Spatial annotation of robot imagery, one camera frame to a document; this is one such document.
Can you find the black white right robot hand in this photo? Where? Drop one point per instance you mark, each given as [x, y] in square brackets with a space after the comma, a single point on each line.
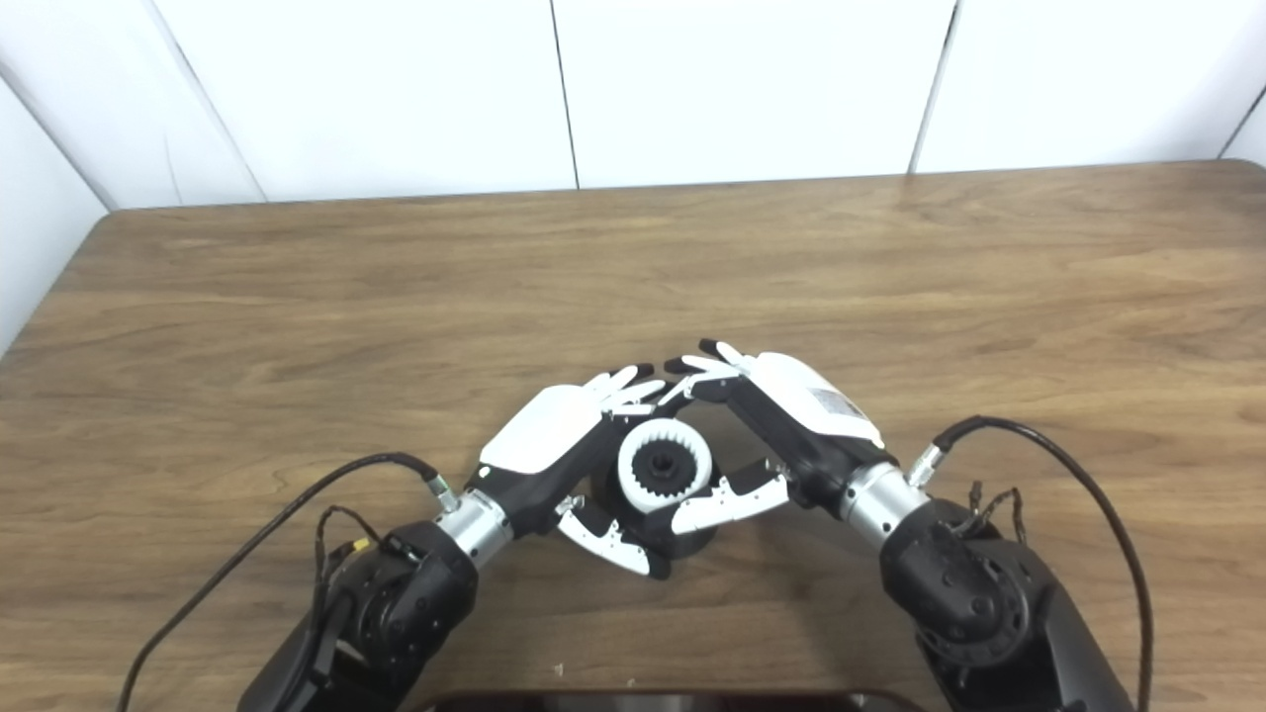
[811, 405]

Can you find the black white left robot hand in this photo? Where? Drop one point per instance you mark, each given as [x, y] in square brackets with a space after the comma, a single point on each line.
[544, 435]

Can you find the round black plastic part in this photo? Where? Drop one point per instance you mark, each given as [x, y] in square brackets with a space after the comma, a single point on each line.
[660, 465]

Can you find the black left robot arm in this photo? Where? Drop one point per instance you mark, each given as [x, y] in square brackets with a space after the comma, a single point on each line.
[396, 613]

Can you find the glossy black robot chest panel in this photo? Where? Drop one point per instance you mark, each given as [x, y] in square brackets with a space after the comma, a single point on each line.
[663, 702]

